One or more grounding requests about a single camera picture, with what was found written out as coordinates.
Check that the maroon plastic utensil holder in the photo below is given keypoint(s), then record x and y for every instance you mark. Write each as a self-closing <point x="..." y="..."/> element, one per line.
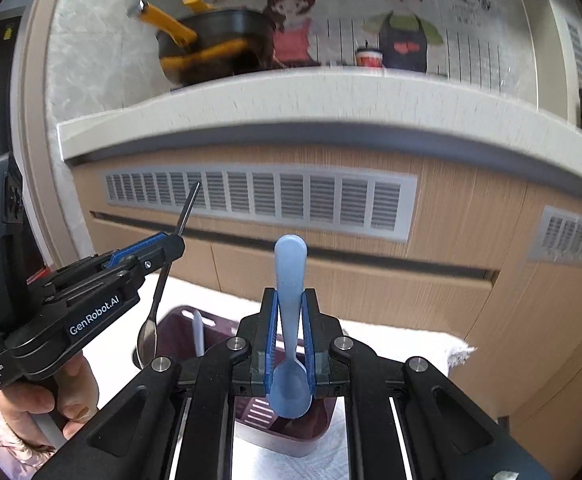
<point x="316" y="427"/>

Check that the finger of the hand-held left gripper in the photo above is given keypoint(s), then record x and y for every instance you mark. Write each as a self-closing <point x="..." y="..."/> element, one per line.
<point x="163" y="255"/>
<point x="136" y="249"/>

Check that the person's left hand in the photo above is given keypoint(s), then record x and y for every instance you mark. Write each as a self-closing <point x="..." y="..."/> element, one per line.
<point x="26" y="402"/>

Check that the long grey vent grille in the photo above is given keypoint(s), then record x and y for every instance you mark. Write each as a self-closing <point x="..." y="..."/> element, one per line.
<point x="271" y="195"/>

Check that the narrow grey wall vent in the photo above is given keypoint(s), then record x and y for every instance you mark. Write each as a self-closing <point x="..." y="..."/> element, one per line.
<point x="576" y="47"/>

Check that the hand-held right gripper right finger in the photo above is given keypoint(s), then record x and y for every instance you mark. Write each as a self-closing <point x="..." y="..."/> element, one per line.
<point x="311" y="345"/>

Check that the white textured towel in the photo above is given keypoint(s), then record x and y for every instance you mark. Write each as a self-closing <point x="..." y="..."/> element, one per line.
<point x="191" y="290"/>

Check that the cartoon wall poster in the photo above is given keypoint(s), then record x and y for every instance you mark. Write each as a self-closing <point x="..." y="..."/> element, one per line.
<point x="351" y="10"/>

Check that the white plastic spoon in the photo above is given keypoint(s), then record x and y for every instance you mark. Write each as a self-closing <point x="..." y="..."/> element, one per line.
<point x="198" y="332"/>

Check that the short grey vent grille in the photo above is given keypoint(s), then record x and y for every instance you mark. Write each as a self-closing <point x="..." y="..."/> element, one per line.
<point x="571" y="235"/>

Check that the blue plastic spoon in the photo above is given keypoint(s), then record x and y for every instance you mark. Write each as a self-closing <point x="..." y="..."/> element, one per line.
<point x="291" y="265"/>

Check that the wooden kitchen cabinet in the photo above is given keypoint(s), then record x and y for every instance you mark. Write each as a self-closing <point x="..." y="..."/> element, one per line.
<point x="471" y="210"/>

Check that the red cup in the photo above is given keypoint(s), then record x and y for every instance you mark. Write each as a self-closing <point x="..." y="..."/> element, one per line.
<point x="369" y="59"/>

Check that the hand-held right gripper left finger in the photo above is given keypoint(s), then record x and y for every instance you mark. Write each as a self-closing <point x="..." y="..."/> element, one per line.
<point x="270" y="345"/>

